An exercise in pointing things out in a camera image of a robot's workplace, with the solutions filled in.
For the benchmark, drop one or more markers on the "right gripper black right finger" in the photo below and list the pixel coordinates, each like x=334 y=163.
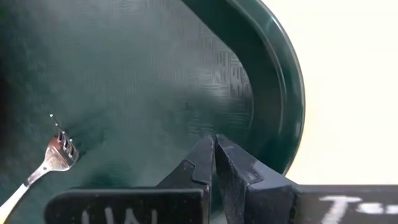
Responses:
x=248 y=186

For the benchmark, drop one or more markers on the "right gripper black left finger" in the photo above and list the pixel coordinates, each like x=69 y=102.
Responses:
x=199 y=168

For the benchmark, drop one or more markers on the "dark green plastic tray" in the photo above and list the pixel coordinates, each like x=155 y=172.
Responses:
x=140 y=77

